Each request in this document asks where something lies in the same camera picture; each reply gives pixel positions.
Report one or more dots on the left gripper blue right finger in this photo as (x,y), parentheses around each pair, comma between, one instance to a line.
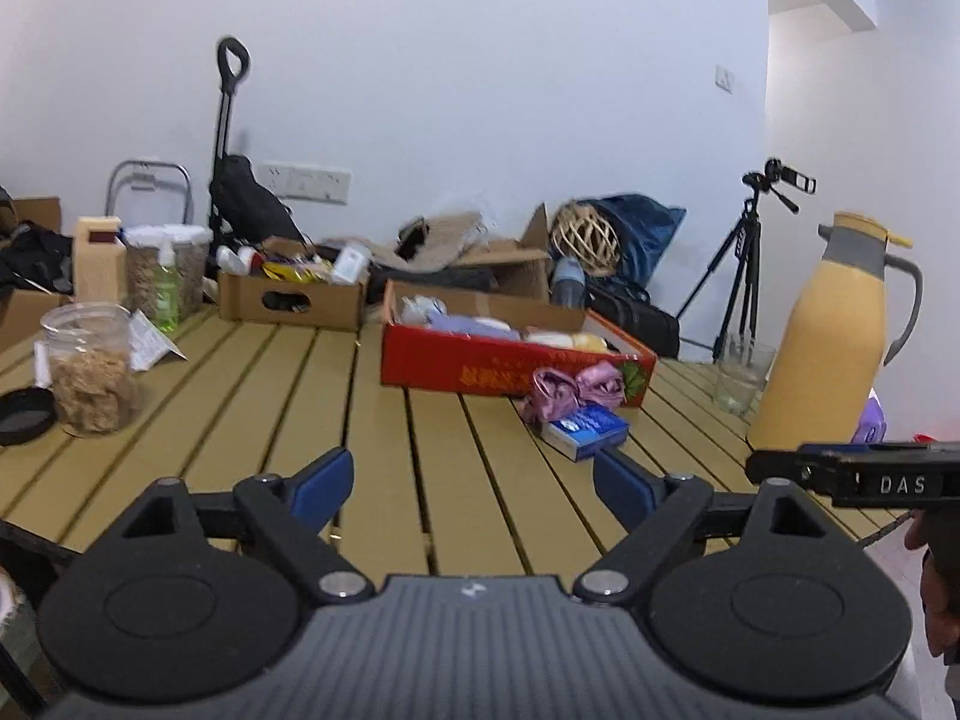
(630,493)

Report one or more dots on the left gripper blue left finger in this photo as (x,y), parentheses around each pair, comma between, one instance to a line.
(318,492)

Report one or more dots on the blue tissue packet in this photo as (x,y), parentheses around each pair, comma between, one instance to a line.
(585,432)

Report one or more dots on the pink fabric bow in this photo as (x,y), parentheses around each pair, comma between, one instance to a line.
(556,395)

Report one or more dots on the red cardboard tray box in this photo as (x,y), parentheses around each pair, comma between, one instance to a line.
(416,356)

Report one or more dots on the iridescent soft item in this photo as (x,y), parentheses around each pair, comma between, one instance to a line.
(421,310)

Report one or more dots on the purple cloth pouch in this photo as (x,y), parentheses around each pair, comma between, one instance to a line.
(467,326)

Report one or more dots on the person right hand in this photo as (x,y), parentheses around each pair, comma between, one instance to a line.
(940,621)

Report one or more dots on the purple tissue pack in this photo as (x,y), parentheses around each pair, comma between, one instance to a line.
(872,424)

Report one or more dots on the yellow thermos jug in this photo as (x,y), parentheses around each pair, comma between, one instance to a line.
(835,341)

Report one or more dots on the clear drinking glass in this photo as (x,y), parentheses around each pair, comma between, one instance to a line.
(743,367)

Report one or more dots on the blue water bottle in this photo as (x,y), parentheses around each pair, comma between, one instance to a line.
(568,284)

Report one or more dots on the clear jar with snacks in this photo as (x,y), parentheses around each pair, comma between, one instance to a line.
(90,367)

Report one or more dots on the green liquid spray bottle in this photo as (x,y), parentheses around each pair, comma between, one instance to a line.
(167,314)

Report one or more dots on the dark blue fabric bag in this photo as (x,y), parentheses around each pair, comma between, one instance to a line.
(645,229)

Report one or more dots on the woven rattan ball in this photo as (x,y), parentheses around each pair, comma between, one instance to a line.
(582,233)

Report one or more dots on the large open cardboard box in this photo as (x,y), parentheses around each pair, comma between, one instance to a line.
(460,251)

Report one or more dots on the clear lidded food container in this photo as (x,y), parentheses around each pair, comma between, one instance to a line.
(143,242)

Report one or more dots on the black jar lid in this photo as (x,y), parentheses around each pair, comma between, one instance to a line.
(26,413)

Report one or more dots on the beige carton box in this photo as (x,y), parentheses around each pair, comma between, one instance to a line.
(99,268)

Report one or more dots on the black backpack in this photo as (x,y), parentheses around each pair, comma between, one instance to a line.
(36,256)

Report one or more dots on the brown cardboard box with handle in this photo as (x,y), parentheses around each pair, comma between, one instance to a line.
(285,282)

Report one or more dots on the metal folding chair frame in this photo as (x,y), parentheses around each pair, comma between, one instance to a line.
(150,176)

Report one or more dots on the white wall socket strip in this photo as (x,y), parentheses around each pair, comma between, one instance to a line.
(306,183)

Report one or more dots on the black camcorder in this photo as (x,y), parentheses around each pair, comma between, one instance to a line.
(776,172)

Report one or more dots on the white wall switch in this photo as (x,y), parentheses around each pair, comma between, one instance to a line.
(725,79)

